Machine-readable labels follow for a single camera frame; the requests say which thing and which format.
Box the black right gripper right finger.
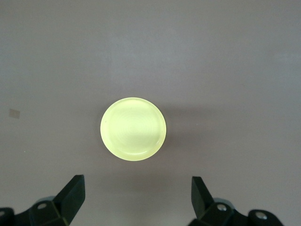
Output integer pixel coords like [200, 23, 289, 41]
[190, 176, 282, 226]

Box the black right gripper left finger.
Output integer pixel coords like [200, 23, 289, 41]
[0, 174, 86, 226]

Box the yellow round plate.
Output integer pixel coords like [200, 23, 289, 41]
[100, 97, 168, 162]

